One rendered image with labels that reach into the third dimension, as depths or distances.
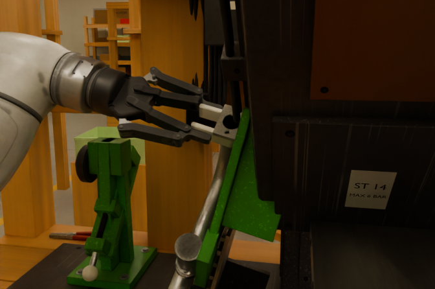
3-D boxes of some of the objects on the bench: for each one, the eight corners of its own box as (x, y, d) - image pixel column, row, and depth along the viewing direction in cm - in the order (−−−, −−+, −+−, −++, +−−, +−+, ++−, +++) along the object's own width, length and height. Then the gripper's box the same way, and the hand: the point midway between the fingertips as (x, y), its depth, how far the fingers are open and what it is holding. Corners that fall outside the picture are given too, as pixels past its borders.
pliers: (114, 234, 106) (114, 230, 105) (108, 243, 101) (108, 238, 100) (54, 232, 107) (54, 228, 106) (45, 242, 101) (44, 237, 101)
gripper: (66, 114, 60) (223, 164, 56) (116, 38, 68) (256, 78, 64) (79, 140, 66) (221, 187, 62) (123, 68, 74) (250, 105, 71)
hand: (217, 126), depth 64 cm, fingers closed on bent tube, 3 cm apart
